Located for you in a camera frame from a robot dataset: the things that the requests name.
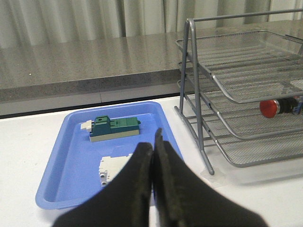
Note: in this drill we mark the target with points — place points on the grey metal rack frame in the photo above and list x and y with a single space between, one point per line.
188 68

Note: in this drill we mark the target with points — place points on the green terminal block component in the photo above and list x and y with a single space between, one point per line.
104 128

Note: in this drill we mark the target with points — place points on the red push button switch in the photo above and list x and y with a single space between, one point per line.
270 108

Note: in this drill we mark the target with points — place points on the grey stone counter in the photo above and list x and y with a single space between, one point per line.
52 77

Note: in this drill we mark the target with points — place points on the silver mesh tray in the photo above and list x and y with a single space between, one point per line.
260 151
252 66
249 101

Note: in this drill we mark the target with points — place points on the blue plastic tray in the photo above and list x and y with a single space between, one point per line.
72 172

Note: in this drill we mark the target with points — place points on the white circuit breaker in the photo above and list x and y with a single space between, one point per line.
109 167

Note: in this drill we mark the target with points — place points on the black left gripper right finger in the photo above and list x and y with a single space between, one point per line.
184 200

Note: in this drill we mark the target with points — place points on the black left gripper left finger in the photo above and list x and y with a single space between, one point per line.
124 202

